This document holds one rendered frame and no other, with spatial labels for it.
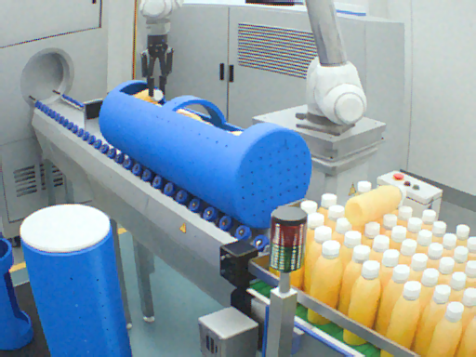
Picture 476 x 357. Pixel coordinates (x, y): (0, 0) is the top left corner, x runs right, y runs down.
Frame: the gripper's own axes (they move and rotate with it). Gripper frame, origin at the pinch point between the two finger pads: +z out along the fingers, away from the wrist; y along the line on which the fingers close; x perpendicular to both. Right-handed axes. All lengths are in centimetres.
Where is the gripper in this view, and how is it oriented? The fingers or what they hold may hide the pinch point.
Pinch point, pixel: (156, 86)
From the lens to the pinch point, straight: 204.2
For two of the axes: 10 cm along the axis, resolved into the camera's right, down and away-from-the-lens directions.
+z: 0.0, 9.3, 3.6
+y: -8.0, 2.1, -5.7
